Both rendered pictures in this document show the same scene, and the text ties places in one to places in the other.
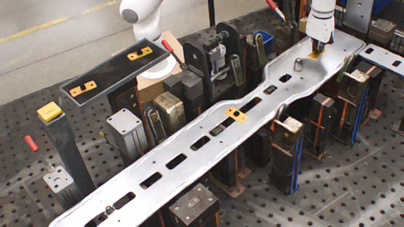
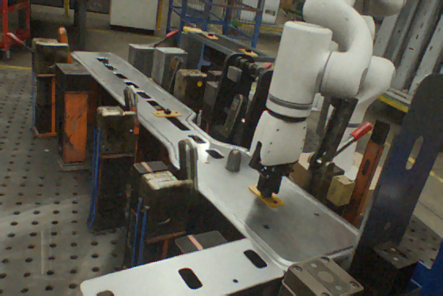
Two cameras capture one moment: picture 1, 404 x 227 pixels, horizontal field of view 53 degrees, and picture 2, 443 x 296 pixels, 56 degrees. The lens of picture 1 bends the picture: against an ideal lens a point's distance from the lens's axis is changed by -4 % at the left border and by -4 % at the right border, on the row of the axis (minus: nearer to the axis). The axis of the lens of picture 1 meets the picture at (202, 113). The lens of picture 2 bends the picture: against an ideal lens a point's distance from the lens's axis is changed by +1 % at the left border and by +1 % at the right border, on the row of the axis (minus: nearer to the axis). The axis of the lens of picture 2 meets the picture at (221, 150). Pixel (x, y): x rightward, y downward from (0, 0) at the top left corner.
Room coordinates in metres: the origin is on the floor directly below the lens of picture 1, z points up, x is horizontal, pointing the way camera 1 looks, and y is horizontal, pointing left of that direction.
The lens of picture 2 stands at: (1.20, -1.24, 1.42)
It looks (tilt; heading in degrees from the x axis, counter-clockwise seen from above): 24 degrees down; 91
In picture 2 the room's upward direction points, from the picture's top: 11 degrees clockwise
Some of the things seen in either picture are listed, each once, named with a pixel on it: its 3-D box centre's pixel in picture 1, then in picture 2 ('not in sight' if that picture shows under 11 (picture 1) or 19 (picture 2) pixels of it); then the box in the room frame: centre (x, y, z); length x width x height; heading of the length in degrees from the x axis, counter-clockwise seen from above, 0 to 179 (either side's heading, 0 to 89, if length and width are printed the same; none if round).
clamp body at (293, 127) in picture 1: (285, 155); (112, 169); (0.90, -0.27, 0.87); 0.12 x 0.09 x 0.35; 38
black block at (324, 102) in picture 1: (319, 128); (144, 222); (1.04, -0.44, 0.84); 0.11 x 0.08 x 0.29; 38
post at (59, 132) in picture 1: (71, 158); (185, 86); (0.96, 0.48, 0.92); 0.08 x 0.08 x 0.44; 38
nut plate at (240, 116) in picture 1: (236, 113); (167, 111); (1.00, -0.12, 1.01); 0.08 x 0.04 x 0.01; 39
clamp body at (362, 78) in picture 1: (348, 108); (156, 251); (1.09, -0.56, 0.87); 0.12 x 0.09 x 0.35; 38
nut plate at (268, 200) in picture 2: (317, 51); (266, 193); (1.29, -0.48, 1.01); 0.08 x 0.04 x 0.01; 128
